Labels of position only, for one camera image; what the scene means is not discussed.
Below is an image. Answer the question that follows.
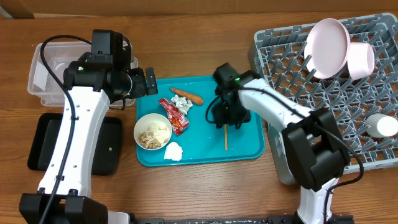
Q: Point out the wooden chopstick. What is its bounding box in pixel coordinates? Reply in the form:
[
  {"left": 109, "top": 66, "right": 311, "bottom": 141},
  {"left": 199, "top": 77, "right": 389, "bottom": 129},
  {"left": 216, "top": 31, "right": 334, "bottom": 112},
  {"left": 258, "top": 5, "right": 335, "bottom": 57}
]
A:
[{"left": 223, "top": 124, "right": 228, "bottom": 151}]

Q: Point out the orange carrot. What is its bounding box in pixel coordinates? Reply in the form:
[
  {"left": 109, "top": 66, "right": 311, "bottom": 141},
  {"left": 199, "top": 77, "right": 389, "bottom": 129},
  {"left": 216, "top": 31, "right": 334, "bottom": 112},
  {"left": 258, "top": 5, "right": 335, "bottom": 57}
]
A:
[{"left": 170, "top": 88, "right": 204, "bottom": 105}]

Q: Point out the foil ball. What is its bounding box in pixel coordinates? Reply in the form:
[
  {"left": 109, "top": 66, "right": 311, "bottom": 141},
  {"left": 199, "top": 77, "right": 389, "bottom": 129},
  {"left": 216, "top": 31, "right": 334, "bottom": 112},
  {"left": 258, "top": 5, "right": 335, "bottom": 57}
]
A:
[{"left": 171, "top": 95, "right": 193, "bottom": 115}]

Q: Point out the white bowl with food scraps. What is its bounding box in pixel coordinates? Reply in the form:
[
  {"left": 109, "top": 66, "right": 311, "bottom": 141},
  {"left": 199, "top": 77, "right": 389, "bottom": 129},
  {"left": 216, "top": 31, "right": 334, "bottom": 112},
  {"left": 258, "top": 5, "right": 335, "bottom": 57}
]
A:
[{"left": 134, "top": 113, "right": 172, "bottom": 151}]

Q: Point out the red snack wrapper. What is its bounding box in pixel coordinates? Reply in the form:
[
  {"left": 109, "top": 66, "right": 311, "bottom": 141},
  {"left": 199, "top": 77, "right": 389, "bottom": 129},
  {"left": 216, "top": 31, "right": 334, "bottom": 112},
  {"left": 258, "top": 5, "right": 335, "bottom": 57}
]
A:
[{"left": 158, "top": 98, "right": 189, "bottom": 136}]

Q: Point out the white round plate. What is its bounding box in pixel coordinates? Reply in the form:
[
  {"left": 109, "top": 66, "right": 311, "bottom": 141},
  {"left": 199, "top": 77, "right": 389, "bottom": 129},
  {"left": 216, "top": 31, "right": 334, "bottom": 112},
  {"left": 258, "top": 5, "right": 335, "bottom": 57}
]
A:
[{"left": 304, "top": 18, "right": 350, "bottom": 79}]

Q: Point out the pink bowl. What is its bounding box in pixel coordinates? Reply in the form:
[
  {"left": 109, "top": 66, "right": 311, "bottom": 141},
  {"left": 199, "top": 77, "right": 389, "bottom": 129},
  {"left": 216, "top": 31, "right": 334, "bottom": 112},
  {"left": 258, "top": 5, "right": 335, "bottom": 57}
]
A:
[{"left": 347, "top": 42, "right": 375, "bottom": 80}]

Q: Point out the white paper cup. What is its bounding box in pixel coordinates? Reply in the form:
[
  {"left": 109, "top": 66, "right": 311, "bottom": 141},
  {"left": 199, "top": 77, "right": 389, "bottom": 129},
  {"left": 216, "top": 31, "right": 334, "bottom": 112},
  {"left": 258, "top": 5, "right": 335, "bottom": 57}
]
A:
[{"left": 365, "top": 113, "right": 398, "bottom": 138}]

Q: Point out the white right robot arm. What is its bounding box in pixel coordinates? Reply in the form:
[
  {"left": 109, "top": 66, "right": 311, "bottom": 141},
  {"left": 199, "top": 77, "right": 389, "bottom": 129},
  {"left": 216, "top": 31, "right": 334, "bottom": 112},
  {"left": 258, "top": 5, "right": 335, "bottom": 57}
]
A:
[{"left": 207, "top": 63, "right": 354, "bottom": 223}]

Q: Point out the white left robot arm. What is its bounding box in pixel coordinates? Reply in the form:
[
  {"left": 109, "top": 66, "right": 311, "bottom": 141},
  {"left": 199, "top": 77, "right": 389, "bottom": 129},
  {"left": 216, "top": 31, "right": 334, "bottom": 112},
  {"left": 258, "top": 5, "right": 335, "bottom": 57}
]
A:
[{"left": 19, "top": 29, "right": 158, "bottom": 223}]

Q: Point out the grey dishwasher rack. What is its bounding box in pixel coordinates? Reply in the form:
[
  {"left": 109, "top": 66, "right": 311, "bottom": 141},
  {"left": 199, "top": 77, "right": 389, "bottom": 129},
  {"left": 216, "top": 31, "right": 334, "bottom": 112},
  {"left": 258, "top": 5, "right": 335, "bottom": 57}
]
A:
[{"left": 248, "top": 13, "right": 397, "bottom": 174}]

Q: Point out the teal serving tray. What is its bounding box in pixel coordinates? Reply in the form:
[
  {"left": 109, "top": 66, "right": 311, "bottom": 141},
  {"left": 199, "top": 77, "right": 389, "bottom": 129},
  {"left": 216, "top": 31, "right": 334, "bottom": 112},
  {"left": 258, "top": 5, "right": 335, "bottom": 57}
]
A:
[{"left": 136, "top": 76, "right": 266, "bottom": 167}]

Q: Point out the crumpled white napkin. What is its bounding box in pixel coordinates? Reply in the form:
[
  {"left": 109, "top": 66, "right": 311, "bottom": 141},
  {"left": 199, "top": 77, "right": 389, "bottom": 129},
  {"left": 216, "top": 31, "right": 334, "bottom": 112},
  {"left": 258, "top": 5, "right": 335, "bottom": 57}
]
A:
[{"left": 164, "top": 142, "right": 183, "bottom": 161}]

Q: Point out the clear plastic bin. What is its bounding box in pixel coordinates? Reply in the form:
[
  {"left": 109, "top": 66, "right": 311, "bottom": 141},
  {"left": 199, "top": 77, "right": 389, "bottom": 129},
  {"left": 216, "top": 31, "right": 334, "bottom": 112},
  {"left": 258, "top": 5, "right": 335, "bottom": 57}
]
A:
[{"left": 27, "top": 40, "right": 139, "bottom": 108}]

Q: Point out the white label sticker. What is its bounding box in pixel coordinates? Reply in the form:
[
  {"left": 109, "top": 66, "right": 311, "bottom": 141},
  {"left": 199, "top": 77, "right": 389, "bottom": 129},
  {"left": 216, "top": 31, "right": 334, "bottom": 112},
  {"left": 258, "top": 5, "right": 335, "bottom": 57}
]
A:
[{"left": 33, "top": 62, "right": 48, "bottom": 91}]

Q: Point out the black plastic tray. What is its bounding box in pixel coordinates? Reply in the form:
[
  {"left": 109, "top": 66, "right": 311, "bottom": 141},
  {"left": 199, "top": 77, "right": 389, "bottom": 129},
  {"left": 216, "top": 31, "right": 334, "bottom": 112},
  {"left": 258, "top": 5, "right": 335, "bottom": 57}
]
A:
[{"left": 27, "top": 113, "right": 123, "bottom": 176}]

